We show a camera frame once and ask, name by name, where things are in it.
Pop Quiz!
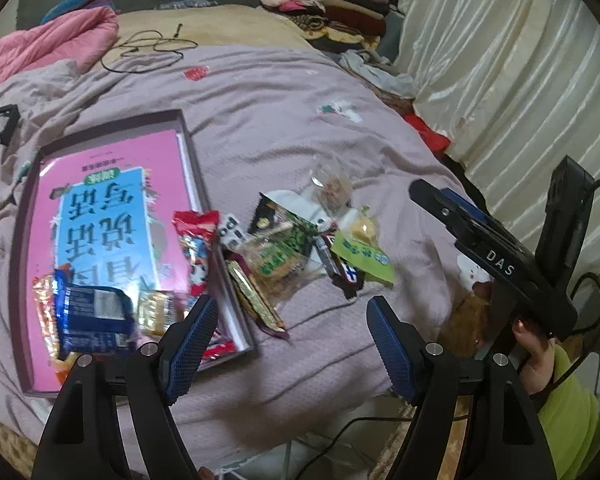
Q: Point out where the mauve printed blanket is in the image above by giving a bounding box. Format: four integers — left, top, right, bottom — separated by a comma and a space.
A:
0, 44, 492, 476

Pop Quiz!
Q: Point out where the stack of folded clothes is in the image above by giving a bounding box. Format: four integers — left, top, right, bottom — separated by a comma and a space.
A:
258, 0, 407, 54

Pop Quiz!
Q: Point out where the pink book box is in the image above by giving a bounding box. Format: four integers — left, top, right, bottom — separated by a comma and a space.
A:
7, 108, 258, 401

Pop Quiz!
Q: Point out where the blue cloth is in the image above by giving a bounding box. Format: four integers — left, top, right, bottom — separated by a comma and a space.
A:
41, 0, 114, 24

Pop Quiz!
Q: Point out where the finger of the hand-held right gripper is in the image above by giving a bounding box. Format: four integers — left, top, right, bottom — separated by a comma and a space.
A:
409, 178, 487, 249
440, 187, 519, 247

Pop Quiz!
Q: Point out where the clear biscuit packet green print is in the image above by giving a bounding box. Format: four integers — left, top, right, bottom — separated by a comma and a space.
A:
235, 234, 312, 312

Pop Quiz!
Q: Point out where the red striped lollipop packet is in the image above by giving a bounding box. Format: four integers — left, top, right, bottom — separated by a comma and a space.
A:
172, 209, 237, 361

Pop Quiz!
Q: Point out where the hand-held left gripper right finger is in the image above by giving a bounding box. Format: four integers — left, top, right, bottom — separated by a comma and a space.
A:
366, 295, 552, 480

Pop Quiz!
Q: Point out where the pink and blue book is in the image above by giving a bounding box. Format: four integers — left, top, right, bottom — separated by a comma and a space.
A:
30, 129, 206, 391

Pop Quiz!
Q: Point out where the blue cookie packet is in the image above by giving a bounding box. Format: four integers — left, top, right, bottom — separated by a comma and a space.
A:
54, 269, 137, 357

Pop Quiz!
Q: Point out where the person's right hand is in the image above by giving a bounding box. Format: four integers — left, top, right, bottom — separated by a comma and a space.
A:
512, 317, 557, 396

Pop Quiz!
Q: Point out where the cream satin curtain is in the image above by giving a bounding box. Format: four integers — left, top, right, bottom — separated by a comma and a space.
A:
394, 0, 600, 281

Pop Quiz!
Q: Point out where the thin black floor cable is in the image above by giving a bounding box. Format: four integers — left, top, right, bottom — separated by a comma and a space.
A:
300, 400, 417, 477

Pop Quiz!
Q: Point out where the beige blanket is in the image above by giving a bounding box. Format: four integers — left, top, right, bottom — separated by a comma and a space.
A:
100, 3, 327, 74

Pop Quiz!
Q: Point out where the orange snack packet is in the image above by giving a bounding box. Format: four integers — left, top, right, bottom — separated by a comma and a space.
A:
32, 274, 83, 387

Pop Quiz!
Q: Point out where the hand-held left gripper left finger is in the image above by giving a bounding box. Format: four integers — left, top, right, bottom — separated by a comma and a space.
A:
31, 293, 219, 480

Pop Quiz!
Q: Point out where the black green pea packet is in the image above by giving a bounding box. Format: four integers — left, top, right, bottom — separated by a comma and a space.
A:
249, 192, 322, 261

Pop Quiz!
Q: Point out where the pink quilt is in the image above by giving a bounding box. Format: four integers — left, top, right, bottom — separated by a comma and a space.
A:
0, 5, 119, 94

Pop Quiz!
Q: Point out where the purple and gold packet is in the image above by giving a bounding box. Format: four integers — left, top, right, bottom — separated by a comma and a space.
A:
224, 254, 287, 337

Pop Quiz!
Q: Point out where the green label cake packet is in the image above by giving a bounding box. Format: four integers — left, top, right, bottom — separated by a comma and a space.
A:
329, 204, 397, 287

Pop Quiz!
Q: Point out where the dark chocolate bar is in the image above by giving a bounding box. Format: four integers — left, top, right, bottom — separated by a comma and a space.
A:
312, 231, 367, 302

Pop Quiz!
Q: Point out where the clear candy packet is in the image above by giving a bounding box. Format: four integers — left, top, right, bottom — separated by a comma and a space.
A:
309, 159, 354, 212

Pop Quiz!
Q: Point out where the small beige gold packet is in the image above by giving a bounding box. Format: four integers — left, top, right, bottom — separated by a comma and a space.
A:
136, 289, 182, 337

